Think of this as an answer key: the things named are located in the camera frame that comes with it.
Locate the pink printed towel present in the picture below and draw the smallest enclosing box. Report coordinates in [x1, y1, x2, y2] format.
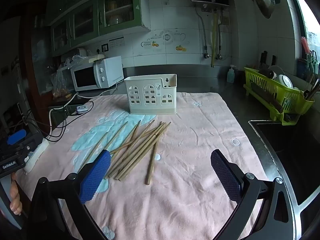
[15, 92, 278, 240]

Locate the black cable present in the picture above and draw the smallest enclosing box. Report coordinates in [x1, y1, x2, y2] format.
[44, 101, 95, 142]

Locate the pile of wooden chopsticks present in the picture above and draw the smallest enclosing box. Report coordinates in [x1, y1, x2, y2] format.
[77, 120, 172, 186]

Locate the person's left hand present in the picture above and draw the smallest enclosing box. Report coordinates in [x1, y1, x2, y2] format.
[9, 174, 23, 216]

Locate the green wall cabinet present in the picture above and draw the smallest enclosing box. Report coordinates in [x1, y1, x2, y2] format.
[46, 0, 150, 57]

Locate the cream plastic utensil holder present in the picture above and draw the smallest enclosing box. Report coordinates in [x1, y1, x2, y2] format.
[124, 74, 177, 115]

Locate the white microwave oven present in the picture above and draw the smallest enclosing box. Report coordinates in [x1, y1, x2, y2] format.
[71, 56, 124, 92]

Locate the clear soap dispenser bottle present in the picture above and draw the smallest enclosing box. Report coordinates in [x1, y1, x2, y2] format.
[226, 65, 237, 83]

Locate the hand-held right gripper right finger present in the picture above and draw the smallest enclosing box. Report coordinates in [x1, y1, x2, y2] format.
[210, 149, 297, 240]

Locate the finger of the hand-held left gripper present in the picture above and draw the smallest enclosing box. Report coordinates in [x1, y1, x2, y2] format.
[6, 129, 28, 145]
[25, 132, 43, 155]

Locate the green plastic dish rack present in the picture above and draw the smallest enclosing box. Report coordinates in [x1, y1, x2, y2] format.
[244, 67, 315, 126]

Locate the braided metal hose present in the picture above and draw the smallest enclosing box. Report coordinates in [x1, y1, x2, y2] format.
[196, 6, 210, 58]

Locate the white plate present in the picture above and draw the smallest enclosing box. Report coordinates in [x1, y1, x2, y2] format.
[267, 65, 285, 78]

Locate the grey water hose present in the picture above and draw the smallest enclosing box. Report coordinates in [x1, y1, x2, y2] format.
[217, 12, 224, 60]

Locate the clear plastic bag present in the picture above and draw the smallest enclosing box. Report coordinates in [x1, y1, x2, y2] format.
[51, 54, 77, 100]

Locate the pink brush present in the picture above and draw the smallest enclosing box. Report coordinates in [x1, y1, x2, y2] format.
[301, 37, 311, 53]

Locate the white bowl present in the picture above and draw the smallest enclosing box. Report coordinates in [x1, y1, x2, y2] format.
[275, 74, 293, 89]

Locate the dark cleaver knife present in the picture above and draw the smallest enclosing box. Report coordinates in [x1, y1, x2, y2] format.
[250, 82, 285, 114]

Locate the white power cable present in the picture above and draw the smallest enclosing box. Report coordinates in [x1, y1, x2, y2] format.
[49, 82, 118, 130]

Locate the white power strip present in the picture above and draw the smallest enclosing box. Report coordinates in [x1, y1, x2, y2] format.
[23, 138, 49, 174]

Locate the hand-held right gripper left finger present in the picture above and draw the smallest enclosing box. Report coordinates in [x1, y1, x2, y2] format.
[27, 149, 112, 240]

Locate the steel sink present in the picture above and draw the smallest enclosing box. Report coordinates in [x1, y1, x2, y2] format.
[248, 120, 320, 207]

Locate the white label sticker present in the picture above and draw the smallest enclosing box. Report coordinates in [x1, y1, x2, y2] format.
[109, 37, 125, 49]

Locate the fruit wall sticker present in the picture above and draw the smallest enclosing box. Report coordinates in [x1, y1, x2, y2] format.
[141, 29, 188, 53]

